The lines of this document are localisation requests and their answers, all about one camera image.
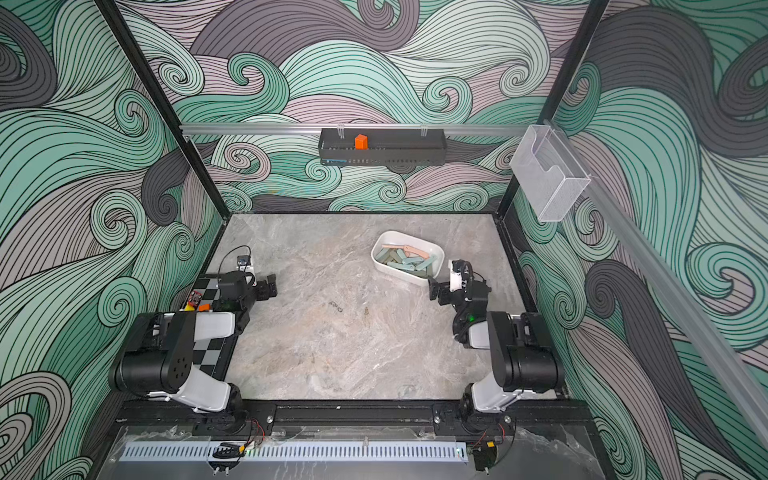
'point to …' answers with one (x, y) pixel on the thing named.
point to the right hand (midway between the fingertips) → (448, 275)
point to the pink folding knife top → (408, 250)
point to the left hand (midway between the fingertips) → (257, 274)
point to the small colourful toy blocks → (194, 301)
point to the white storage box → (406, 257)
